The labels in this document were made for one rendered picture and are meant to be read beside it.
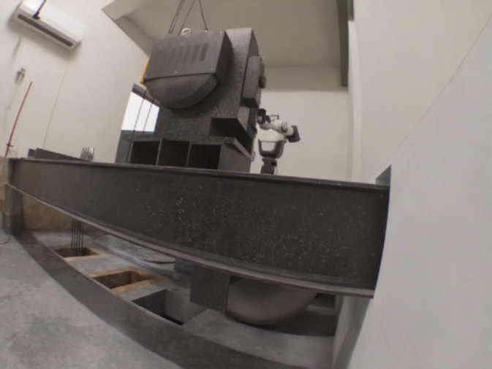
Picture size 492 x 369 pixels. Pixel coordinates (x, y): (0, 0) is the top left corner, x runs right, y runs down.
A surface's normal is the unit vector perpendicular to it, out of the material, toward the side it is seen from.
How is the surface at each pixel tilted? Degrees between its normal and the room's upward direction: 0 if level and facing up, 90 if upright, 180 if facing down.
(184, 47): 90
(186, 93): 90
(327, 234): 90
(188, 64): 90
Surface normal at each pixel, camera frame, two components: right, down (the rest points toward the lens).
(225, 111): -0.23, -0.11
